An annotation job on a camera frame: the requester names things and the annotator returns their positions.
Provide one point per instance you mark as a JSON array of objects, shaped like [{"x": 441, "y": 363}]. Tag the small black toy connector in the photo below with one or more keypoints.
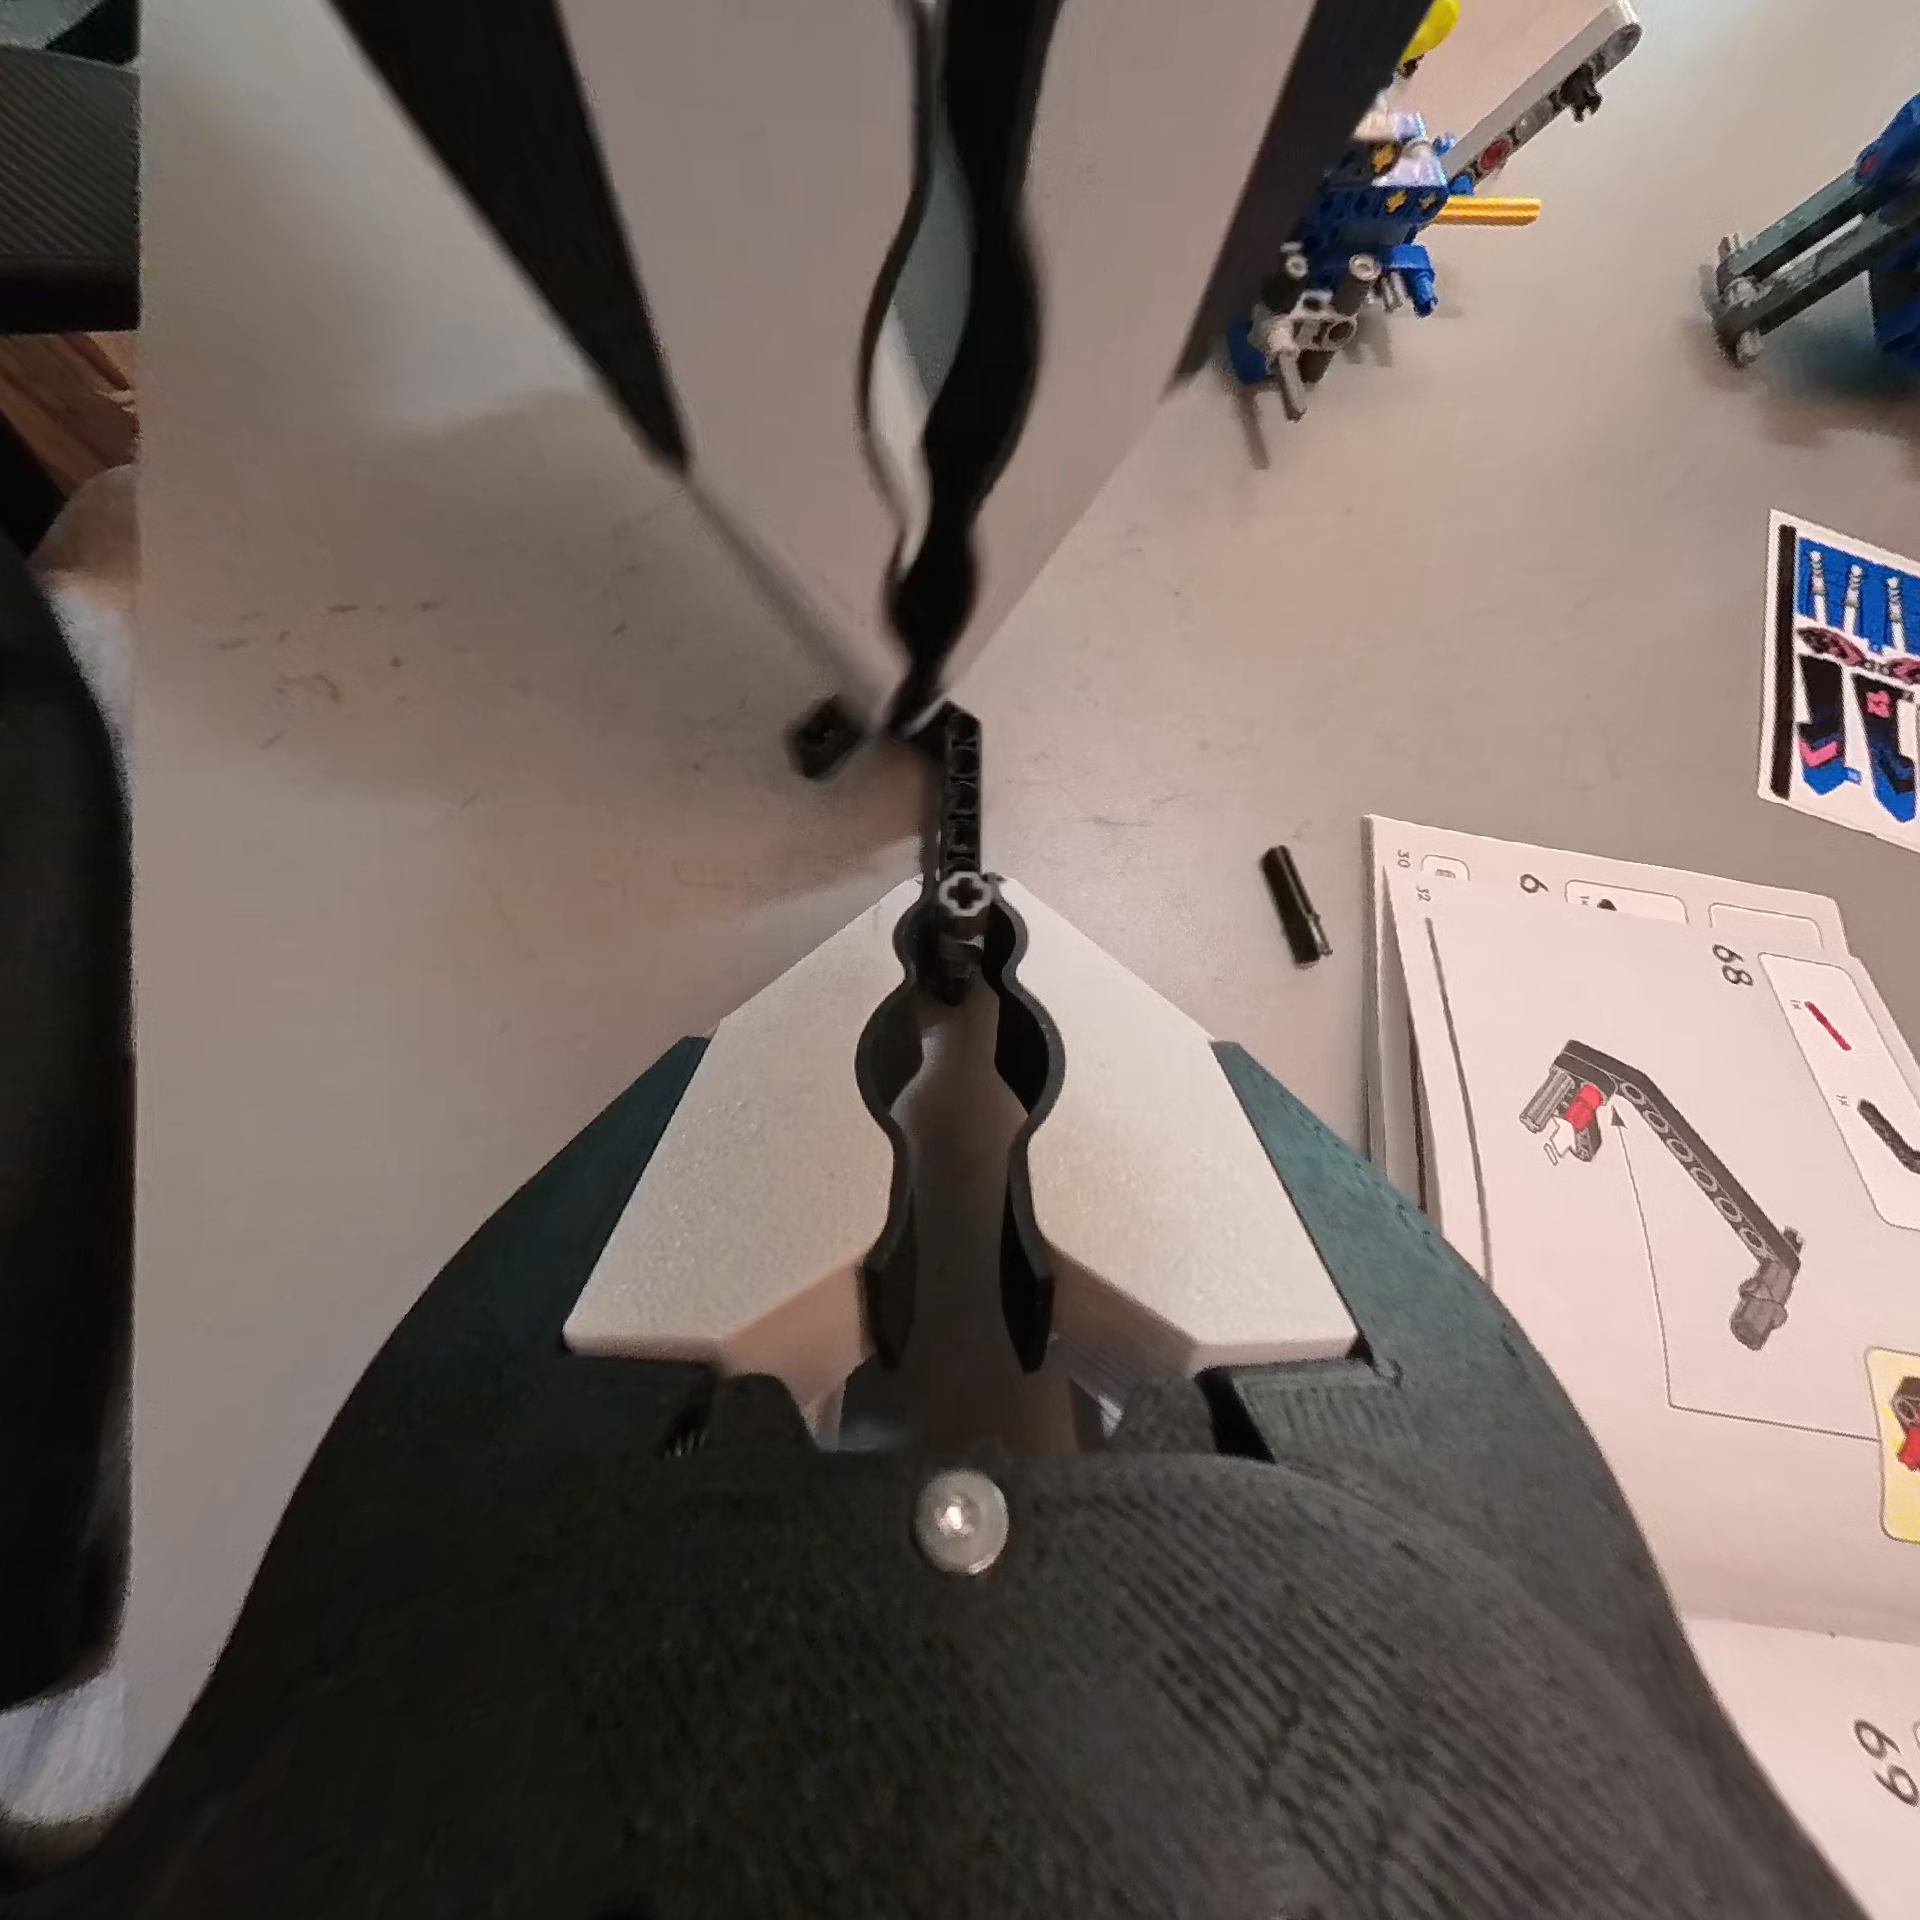
[{"x": 821, "y": 741}]

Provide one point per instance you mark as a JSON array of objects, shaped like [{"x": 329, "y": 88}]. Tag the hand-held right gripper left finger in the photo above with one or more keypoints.
[{"x": 721, "y": 1200}]

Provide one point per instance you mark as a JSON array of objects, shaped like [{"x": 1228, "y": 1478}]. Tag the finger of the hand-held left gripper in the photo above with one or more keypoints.
[
  {"x": 1110, "y": 225},
  {"x": 750, "y": 300}
]

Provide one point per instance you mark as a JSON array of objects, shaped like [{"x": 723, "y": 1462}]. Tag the black toy brick beam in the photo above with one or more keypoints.
[{"x": 961, "y": 809}]

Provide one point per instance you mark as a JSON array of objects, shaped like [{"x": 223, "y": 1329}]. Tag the sticker sheet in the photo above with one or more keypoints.
[{"x": 1839, "y": 674}]

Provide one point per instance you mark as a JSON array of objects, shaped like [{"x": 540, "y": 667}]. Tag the black toy pin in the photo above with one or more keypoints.
[{"x": 1300, "y": 906}]

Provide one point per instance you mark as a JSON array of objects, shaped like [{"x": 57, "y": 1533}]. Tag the instruction booklet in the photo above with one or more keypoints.
[{"x": 1547, "y": 1320}]

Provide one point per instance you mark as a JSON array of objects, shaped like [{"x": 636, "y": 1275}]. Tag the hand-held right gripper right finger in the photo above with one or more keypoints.
[{"x": 1184, "y": 1200}]

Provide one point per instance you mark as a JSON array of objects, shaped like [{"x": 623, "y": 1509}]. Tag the blue white toy brick model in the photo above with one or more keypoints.
[{"x": 1388, "y": 201}]

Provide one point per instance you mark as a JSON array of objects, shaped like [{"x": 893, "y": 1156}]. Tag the black chair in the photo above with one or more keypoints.
[{"x": 68, "y": 181}]

